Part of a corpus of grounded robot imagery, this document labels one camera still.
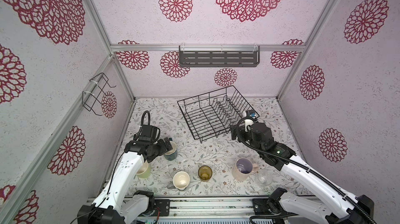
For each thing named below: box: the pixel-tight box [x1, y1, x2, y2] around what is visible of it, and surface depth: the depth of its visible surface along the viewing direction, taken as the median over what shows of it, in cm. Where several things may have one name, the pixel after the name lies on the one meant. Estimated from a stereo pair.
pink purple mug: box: [231, 157, 259, 182], surface depth 79 cm
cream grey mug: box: [172, 170, 191, 191], surface depth 76 cm
